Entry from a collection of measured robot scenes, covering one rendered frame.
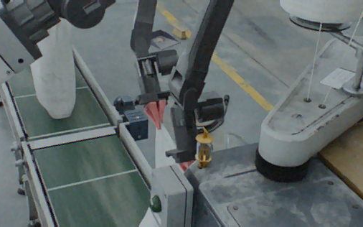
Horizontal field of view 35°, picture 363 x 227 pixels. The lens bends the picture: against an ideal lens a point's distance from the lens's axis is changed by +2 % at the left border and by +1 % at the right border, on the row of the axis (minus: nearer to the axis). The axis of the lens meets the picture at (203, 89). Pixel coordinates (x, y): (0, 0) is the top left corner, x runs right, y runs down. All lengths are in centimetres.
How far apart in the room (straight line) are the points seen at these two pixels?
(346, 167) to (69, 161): 180
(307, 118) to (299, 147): 7
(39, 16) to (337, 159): 60
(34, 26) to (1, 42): 6
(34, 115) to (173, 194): 215
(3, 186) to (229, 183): 236
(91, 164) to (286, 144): 178
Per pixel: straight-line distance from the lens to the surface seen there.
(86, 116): 296
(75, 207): 238
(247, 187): 92
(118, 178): 252
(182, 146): 133
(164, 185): 92
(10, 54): 110
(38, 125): 292
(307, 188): 94
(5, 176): 326
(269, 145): 91
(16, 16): 110
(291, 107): 99
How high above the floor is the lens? 189
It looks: 28 degrees down
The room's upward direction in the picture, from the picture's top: 4 degrees clockwise
